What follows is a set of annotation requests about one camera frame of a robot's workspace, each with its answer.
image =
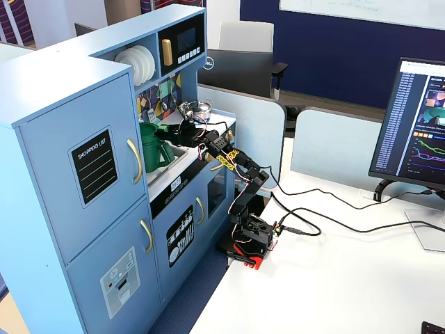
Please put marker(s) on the silver toy sink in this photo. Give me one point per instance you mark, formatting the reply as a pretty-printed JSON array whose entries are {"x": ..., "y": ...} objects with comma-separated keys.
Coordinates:
[{"x": 163, "y": 174}]

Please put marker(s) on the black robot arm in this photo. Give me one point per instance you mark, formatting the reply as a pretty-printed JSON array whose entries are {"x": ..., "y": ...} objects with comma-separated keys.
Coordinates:
[{"x": 250, "y": 188}]

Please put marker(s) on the white office chair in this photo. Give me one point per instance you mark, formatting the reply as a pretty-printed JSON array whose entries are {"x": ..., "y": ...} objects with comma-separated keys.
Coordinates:
[{"x": 245, "y": 36}]

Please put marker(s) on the lit computer monitor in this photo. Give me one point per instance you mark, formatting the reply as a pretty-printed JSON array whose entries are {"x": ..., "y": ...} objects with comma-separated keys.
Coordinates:
[{"x": 406, "y": 121}]

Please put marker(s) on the black keyboard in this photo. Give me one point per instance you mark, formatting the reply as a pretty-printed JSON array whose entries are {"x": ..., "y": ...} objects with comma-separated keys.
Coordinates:
[{"x": 434, "y": 328}]

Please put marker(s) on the hanging silver toy utensil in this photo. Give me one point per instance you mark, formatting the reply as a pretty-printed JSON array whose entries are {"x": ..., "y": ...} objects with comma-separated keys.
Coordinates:
[{"x": 174, "y": 99}]

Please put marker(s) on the black chair base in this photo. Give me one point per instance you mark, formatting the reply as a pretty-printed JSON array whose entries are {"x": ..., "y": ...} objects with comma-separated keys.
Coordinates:
[{"x": 293, "y": 111}]

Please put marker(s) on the silver monitor stand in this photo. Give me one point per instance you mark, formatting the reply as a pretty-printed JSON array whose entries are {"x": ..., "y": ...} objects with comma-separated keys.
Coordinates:
[{"x": 427, "y": 240}]

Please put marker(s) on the hanging silver toy ladle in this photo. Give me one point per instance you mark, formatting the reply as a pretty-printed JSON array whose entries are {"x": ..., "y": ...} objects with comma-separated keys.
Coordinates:
[{"x": 163, "y": 106}]

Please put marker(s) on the rounded light blue divider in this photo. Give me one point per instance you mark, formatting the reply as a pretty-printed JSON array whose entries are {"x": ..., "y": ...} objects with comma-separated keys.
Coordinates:
[{"x": 253, "y": 139}]

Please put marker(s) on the hanging silver toy spatula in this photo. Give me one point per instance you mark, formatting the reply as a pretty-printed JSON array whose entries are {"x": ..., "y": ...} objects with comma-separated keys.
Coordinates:
[{"x": 151, "y": 115}]

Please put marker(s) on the gold stove knob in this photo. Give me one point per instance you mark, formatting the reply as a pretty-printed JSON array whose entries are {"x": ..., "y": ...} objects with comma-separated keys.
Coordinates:
[
  {"x": 230, "y": 135},
  {"x": 208, "y": 158}
]

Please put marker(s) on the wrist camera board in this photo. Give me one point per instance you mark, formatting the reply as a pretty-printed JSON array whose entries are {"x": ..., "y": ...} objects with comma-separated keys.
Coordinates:
[{"x": 186, "y": 108}]

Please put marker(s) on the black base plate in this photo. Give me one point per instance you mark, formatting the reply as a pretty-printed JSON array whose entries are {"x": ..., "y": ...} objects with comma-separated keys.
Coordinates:
[{"x": 224, "y": 247}]

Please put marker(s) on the red table clamp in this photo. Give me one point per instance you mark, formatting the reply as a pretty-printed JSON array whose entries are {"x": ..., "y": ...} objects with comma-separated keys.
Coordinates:
[{"x": 255, "y": 261}]

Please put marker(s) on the black Dell monitor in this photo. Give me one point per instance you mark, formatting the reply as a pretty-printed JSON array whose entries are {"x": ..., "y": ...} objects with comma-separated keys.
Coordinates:
[{"x": 236, "y": 73}]

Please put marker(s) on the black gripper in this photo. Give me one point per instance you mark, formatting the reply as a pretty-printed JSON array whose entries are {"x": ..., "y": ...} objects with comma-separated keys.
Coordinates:
[{"x": 174, "y": 133}]

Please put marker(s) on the white toy plate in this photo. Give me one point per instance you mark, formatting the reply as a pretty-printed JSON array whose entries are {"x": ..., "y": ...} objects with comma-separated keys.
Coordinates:
[
  {"x": 123, "y": 57},
  {"x": 153, "y": 66},
  {"x": 139, "y": 74},
  {"x": 146, "y": 69}
]

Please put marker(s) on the small steel pot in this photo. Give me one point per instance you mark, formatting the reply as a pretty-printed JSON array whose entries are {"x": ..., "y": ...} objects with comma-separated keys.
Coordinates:
[{"x": 203, "y": 111}]

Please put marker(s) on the low light blue divider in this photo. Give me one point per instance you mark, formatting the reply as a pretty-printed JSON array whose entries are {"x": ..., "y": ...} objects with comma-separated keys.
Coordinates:
[{"x": 330, "y": 146}]

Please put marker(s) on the blue toy kitchen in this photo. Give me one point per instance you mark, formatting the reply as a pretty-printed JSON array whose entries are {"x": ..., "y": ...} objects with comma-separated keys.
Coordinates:
[{"x": 52, "y": 208}]

